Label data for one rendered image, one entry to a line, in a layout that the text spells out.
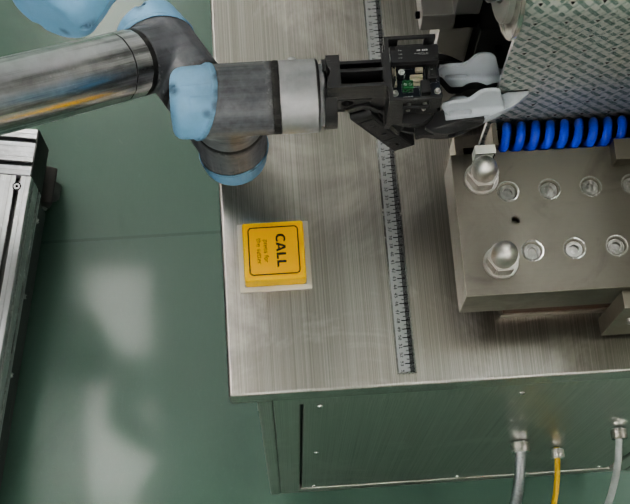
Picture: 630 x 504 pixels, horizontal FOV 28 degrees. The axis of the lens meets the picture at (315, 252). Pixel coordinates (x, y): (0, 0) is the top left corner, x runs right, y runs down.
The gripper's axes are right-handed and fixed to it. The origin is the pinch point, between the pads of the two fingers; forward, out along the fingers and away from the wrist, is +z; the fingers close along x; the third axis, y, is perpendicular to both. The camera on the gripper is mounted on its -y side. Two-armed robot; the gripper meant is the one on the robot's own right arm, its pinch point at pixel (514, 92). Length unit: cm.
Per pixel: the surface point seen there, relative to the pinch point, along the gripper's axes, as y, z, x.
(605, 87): 0.4, 9.4, -0.3
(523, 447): -62, 8, -27
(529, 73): 4.7, 0.8, -0.2
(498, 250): -2.0, -3.3, -16.5
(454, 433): -54, -3, -26
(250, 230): -16.6, -28.5, -7.5
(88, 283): -109, -62, 17
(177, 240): -109, -44, 25
